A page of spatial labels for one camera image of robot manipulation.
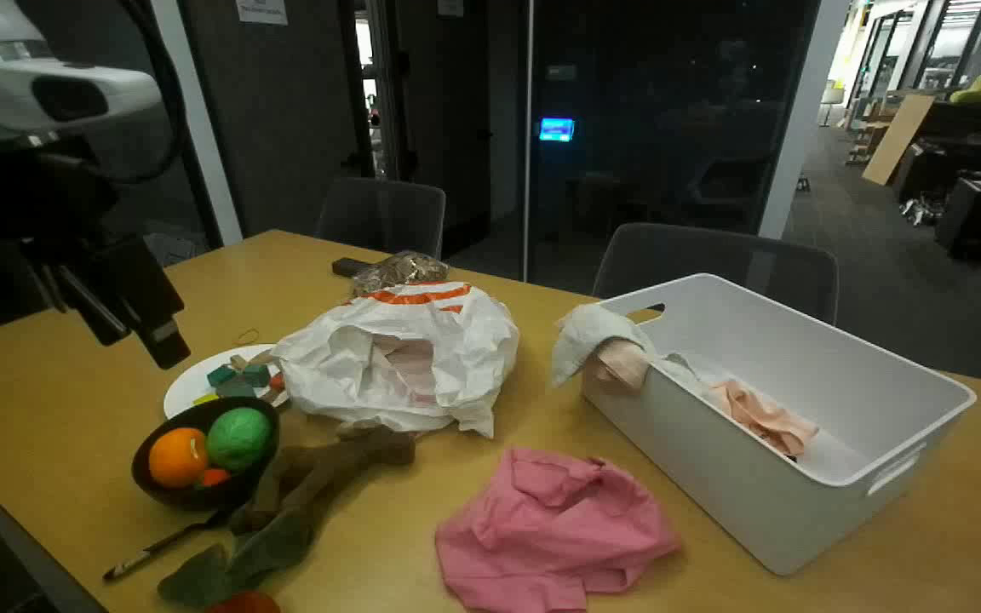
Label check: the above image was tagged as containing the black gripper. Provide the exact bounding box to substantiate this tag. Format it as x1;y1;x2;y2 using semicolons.
0;146;195;376

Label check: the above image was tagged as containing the leaning wooden board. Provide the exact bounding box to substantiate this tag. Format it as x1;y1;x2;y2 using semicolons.
859;89;941;192

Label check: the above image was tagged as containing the grey office chair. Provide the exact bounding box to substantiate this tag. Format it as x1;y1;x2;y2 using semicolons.
589;219;840;328
314;175;448;262

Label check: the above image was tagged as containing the brown and green plush toy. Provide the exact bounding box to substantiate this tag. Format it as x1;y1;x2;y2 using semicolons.
154;411;417;608

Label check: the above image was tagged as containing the white paper sign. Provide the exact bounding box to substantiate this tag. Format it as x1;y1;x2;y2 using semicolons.
232;0;294;26

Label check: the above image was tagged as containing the black plastic spoon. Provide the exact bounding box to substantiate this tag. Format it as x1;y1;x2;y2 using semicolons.
100;507;229;585

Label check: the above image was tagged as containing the orange toy fruit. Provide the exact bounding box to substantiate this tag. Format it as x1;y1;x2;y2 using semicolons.
145;426;212;492

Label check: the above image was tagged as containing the blue lit wall screen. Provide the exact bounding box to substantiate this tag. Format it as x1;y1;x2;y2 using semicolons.
534;114;580;146

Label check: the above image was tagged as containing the white plastic bin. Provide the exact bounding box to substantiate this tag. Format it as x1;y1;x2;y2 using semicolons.
563;269;981;579

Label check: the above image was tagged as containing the black bowl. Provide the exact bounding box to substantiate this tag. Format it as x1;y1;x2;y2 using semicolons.
129;394;281;510

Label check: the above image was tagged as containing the yellow green seat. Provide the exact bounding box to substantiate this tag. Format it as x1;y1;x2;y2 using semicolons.
948;64;981;114

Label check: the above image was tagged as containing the light pink crumpled cloth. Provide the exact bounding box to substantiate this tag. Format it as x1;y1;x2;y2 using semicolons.
707;376;819;462

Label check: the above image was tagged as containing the white round plate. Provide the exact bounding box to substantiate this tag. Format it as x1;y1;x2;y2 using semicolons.
160;341;288;422

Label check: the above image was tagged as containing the pale pink cloth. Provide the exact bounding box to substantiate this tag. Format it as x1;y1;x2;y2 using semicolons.
589;338;660;394

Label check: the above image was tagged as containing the clear bag of pretzels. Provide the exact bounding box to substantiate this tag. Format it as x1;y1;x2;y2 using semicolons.
346;250;451;299

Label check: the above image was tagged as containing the white plastic bag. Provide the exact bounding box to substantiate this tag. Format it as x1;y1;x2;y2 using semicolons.
271;280;525;442

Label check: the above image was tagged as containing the white cloth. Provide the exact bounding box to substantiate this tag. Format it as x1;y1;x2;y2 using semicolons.
549;299;656;388

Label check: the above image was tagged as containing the green toy fruit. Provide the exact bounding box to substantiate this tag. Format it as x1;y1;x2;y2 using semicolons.
205;406;279;478

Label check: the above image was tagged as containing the black storage box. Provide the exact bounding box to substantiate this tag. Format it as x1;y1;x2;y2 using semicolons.
933;168;981;267

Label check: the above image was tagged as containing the teal wooden block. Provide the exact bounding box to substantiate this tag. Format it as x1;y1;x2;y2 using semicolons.
205;358;254;401

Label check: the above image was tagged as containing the red toy strawberry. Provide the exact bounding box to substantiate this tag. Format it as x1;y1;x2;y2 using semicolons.
195;462;233;493

